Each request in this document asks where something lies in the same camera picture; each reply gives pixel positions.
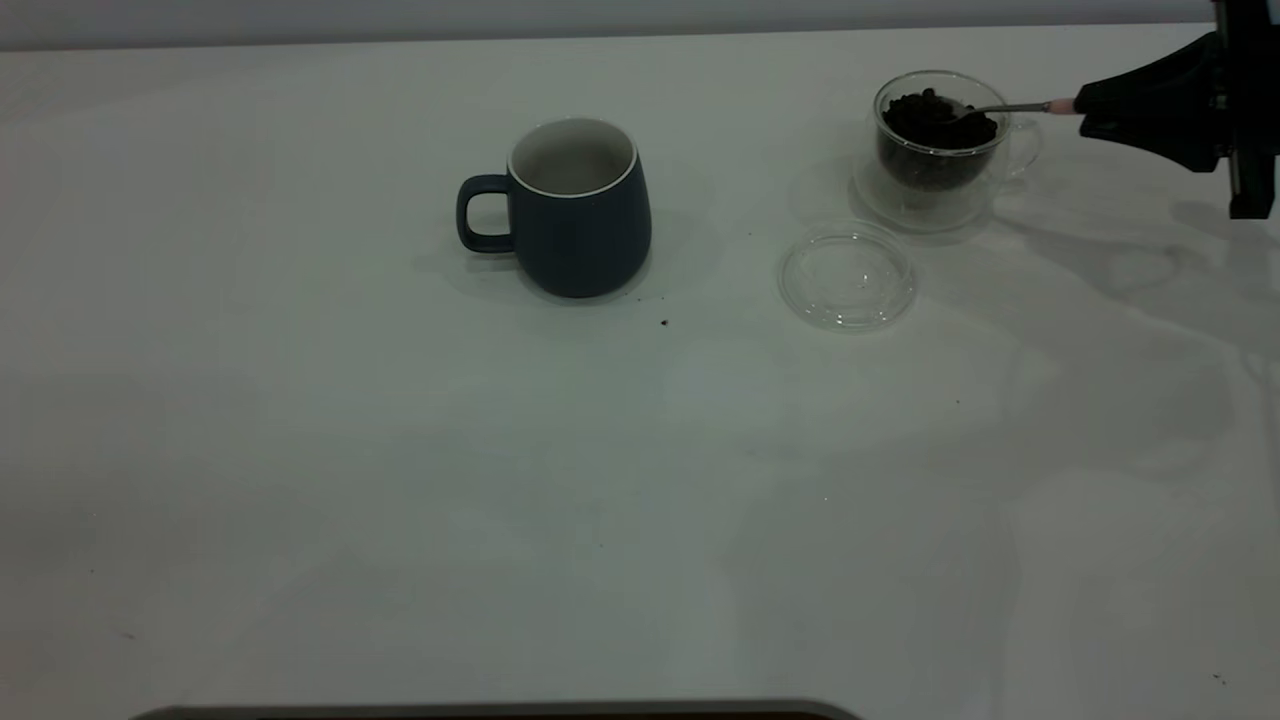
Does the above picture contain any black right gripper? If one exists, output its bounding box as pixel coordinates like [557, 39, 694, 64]
[1074, 0, 1280, 220]

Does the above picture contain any clear double-wall glass cup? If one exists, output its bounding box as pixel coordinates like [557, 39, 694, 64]
[853, 69, 1044, 234]

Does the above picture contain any metal spoon with pink handle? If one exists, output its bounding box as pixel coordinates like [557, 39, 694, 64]
[945, 98, 1081, 119]

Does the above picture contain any dark blue ceramic mug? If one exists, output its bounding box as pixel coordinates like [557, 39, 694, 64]
[457, 118, 653, 300]

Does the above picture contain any dark coffee beans pile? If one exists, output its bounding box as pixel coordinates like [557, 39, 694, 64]
[881, 88, 1000, 192]

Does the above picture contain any round clear glass lid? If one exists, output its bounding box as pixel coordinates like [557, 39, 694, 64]
[777, 221, 919, 334]

